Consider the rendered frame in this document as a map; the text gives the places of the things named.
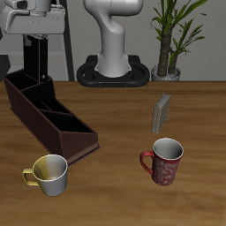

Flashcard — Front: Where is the dark brown desk caddy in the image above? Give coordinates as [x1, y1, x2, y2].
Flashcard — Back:
[3, 68, 102, 167]

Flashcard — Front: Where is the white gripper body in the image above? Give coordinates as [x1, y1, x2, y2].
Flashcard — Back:
[0, 4, 66, 36]

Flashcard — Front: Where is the green pot plant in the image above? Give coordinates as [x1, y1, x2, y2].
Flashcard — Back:
[149, 0, 209, 83]

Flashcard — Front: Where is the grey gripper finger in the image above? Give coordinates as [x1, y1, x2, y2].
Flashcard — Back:
[24, 34, 33, 47]

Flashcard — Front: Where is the yellow and white mug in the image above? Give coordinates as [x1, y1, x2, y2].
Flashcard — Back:
[21, 154, 70, 198]

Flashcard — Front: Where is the black book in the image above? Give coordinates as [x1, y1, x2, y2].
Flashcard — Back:
[23, 34, 49, 84]

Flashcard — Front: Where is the red patterned mug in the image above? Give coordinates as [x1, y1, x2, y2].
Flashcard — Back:
[139, 137, 185, 187]

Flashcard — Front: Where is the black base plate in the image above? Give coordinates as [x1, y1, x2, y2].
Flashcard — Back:
[76, 54, 151, 88]

